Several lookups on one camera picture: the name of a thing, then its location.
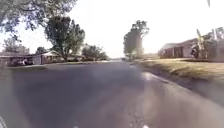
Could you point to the overhanging tree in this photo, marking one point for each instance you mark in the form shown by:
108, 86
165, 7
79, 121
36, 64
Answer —
30, 13

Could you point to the low bushy trees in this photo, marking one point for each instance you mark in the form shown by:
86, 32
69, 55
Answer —
93, 53

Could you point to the low pale house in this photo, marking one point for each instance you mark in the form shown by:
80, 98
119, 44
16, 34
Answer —
46, 58

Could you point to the tall slim tree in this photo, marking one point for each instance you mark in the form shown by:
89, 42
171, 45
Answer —
133, 41

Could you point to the grass lawn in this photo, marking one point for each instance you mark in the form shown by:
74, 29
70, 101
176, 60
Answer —
186, 68

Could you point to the round leafy tree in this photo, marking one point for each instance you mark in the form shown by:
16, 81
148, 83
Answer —
65, 36

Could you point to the pale concrete kerb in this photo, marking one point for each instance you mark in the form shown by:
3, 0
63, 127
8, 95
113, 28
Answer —
186, 85

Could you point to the dark vehicle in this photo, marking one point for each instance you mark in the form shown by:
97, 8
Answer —
20, 62

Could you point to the grey asphalt road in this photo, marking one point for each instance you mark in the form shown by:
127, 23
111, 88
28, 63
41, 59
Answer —
93, 96

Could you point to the low brick house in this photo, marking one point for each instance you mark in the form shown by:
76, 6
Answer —
180, 50

